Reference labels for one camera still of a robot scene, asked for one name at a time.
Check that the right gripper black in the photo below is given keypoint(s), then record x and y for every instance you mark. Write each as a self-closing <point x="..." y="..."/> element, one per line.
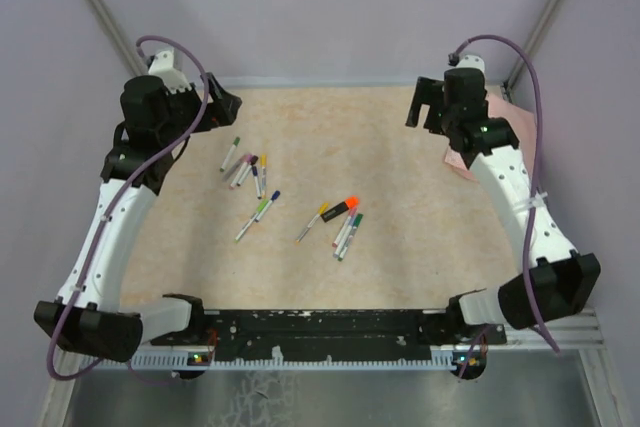
<point x="430" y="92"/>

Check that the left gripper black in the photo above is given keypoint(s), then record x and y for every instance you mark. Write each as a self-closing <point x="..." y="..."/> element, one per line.
<point x="221" y="111"/>

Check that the lime cap white marker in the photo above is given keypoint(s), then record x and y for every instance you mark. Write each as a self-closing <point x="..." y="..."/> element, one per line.
<point x="251" y="220"/>

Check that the black orange highlighter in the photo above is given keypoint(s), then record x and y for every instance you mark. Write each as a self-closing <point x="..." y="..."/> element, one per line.
<point x="340" y="208"/>

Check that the yellow marker pen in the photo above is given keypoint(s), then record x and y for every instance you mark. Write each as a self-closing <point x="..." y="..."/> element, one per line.
<point x="312" y="222"/>

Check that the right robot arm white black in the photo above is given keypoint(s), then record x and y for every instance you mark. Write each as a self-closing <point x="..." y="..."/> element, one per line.
<point x="554" y="280"/>

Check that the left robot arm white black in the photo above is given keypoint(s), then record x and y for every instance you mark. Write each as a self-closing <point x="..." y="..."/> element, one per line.
<point x="86" y="316"/>

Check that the grey transparent pen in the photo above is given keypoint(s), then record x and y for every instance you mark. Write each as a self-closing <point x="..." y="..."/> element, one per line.
<point x="231" y="171"/>

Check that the green cap white marker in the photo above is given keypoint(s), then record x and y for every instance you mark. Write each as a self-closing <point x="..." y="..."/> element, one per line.
<point x="230" y="154"/>

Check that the black cap white marker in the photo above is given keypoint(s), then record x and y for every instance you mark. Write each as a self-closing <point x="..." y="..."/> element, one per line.
<point x="246" y="170"/>

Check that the yellow cap paint marker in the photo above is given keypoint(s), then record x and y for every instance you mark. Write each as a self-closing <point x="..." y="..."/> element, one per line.
<point x="263" y="175"/>

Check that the pink cap white marker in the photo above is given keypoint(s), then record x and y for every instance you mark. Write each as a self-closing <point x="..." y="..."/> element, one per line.
<point x="232" y="185"/>

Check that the small blue cap marker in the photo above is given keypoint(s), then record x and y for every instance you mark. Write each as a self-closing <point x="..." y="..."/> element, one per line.
<point x="257" y="182"/>

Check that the pink cloth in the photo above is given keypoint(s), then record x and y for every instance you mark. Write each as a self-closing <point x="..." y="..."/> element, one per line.
<point x="521" y="121"/>

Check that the blue cap white marker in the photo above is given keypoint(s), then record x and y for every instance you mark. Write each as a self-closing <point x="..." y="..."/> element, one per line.
<point x="267" y="205"/>

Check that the pink cap paint marker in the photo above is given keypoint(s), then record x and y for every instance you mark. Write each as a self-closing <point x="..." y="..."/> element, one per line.
<point x="346" y="224"/>

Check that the dark green cap marker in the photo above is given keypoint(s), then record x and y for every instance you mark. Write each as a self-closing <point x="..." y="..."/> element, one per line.
<point x="351" y="237"/>

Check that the lilac cap paint marker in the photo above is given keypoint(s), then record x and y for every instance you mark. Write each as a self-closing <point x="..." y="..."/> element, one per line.
<point x="339" y="249"/>

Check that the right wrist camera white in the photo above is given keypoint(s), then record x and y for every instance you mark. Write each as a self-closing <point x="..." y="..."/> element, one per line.
<point x="471" y="61"/>

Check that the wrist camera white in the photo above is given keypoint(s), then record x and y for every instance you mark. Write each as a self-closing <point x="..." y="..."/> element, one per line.
<point x="471" y="61"/>
<point x="162" y="62"/>

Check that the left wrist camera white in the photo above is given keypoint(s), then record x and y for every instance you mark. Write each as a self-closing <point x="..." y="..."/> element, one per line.
<point x="162" y="62"/>

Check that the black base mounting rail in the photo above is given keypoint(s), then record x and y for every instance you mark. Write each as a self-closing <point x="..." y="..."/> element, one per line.
<point x="318" y="335"/>

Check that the grey slotted cable duct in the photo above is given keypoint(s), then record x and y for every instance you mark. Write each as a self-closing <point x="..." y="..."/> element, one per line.
<point x="180" y="360"/>

